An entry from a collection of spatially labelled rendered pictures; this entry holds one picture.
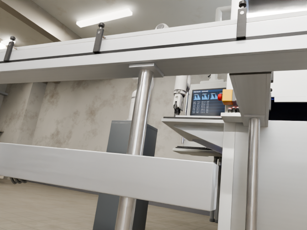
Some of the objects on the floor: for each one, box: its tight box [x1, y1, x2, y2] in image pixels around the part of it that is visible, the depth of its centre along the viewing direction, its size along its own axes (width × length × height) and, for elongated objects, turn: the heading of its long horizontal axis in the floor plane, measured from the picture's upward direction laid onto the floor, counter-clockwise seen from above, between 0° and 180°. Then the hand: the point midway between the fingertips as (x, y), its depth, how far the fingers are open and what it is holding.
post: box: [217, 0, 242, 230], centre depth 153 cm, size 6×6×210 cm
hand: (176, 117), depth 173 cm, fingers closed, pressing on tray
